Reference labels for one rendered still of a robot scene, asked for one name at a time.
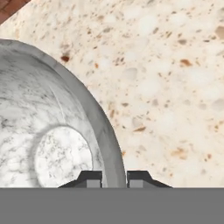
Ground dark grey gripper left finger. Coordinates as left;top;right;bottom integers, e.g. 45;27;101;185
58;170;103;189

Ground white marble bowl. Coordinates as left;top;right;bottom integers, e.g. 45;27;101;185
0;38;128;189

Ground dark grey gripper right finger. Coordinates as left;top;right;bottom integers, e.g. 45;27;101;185
126;170;173;189

